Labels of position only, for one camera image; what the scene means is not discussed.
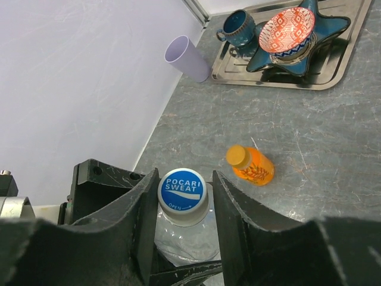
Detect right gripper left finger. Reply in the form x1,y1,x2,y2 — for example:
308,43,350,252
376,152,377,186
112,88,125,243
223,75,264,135
1,169,160,285

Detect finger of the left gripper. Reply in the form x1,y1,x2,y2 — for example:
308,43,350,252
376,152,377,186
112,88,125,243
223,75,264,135
149,260,222,286

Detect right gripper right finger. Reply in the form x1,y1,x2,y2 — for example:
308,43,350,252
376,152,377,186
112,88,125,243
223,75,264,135
213,171,380,285

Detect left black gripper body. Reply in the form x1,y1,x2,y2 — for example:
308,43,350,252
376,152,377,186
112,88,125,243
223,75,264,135
58,158,145,225

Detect orange juice bottle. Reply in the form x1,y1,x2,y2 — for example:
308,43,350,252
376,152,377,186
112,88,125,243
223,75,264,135
226,145,275,186

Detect lilac plastic cup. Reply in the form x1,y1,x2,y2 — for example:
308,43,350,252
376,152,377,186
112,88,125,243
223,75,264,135
164,35,211,83

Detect steel tray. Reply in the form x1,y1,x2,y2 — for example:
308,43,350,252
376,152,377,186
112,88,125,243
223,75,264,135
211,1,372,91

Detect dark blue mug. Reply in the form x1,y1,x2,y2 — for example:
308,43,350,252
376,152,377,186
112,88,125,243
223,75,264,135
216,10,256,47

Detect blue star-shaped dish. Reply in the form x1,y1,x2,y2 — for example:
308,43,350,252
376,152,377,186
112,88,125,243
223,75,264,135
246,1,351,77

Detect red patterned bowl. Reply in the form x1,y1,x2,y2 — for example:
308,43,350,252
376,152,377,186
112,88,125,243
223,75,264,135
258,7,316,60

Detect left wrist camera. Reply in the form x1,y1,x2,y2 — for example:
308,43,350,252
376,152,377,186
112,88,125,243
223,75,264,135
0,170,35,219

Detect left aluminium frame post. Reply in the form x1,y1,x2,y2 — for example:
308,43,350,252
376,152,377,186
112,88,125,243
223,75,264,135
182,0,210,26

